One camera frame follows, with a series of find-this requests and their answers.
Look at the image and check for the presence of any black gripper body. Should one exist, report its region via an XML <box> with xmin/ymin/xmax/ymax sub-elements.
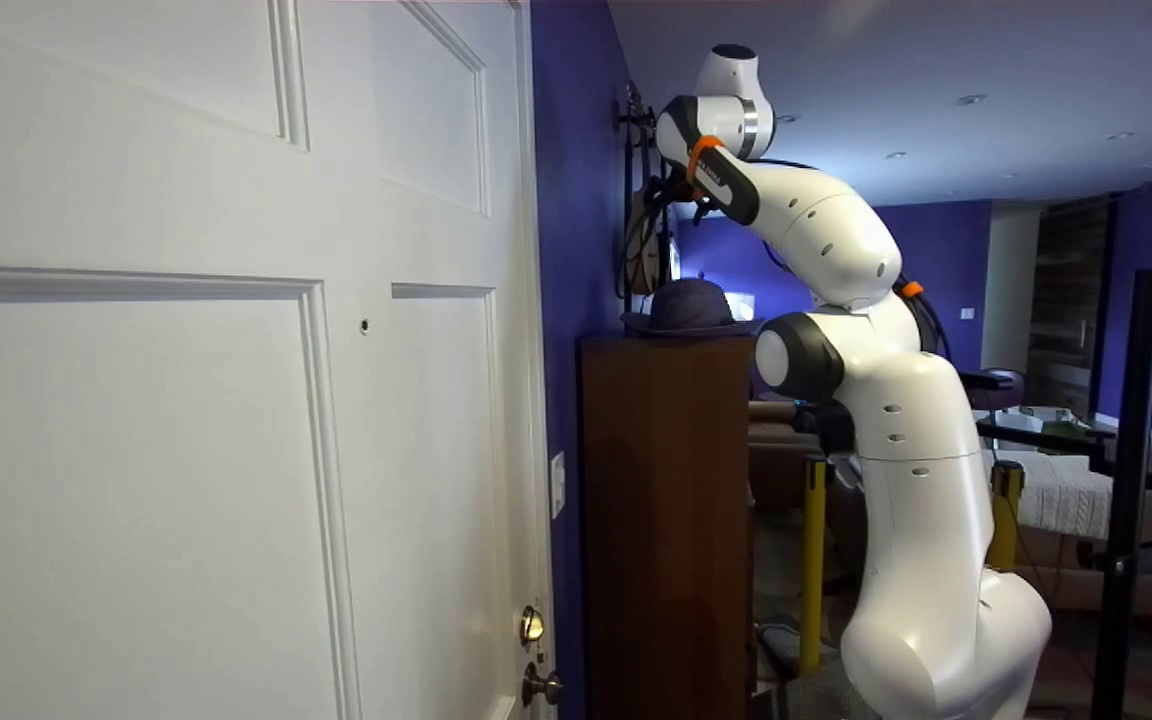
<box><xmin>653</xmin><ymin>164</ymin><xmax>712</xmax><ymax>237</ymax></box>

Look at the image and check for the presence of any brown wooden shelf cabinet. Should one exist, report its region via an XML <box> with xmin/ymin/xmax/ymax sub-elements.
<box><xmin>576</xmin><ymin>329</ymin><xmax>761</xmax><ymax>720</ymax></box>

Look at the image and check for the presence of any brass round door knob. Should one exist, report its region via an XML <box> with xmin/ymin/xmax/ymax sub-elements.
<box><xmin>516</xmin><ymin>657</ymin><xmax>565</xmax><ymax>712</ymax></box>

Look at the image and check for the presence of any white panelled door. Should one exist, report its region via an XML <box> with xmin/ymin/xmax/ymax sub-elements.
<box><xmin>0</xmin><ymin>0</ymin><xmax>529</xmax><ymax>720</ymax></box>

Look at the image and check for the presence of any dark tall cabinet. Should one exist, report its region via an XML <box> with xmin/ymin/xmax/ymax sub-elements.
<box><xmin>1030</xmin><ymin>197</ymin><xmax>1119</xmax><ymax>421</ymax></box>

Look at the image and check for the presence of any yellow stand pole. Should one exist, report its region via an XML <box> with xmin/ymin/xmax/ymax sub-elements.
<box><xmin>985</xmin><ymin>458</ymin><xmax>1030</xmax><ymax>577</ymax></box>

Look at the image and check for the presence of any white cloth covered table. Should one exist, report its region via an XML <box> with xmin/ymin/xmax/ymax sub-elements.
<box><xmin>1000</xmin><ymin>440</ymin><xmax>1115</xmax><ymax>541</ymax></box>

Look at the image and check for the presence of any grey stand base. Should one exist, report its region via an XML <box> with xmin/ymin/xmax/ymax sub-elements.
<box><xmin>754</xmin><ymin>617</ymin><xmax>865</xmax><ymax>720</ymax></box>

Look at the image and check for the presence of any orange forearm cable strap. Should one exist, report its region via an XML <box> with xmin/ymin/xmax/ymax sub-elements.
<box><xmin>680</xmin><ymin>127</ymin><xmax>732</xmax><ymax>180</ymax></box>

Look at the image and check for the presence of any black metal wall decoration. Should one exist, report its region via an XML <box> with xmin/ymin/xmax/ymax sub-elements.
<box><xmin>614</xmin><ymin>84</ymin><xmax>689</xmax><ymax>329</ymax></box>

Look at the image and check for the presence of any white door frame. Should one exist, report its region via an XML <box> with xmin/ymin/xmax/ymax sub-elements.
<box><xmin>509</xmin><ymin>0</ymin><xmax>562</xmax><ymax>720</ymax></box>

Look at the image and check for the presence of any white light switch plate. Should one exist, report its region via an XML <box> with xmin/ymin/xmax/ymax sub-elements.
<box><xmin>545</xmin><ymin>449</ymin><xmax>574</xmax><ymax>522</ymax></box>

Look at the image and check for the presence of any yellow tool handle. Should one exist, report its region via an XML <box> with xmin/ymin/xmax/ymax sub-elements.
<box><xmin>799</xmin><ymin>457</ymin><xmax>832</xmax><ymax>675</ymax></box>

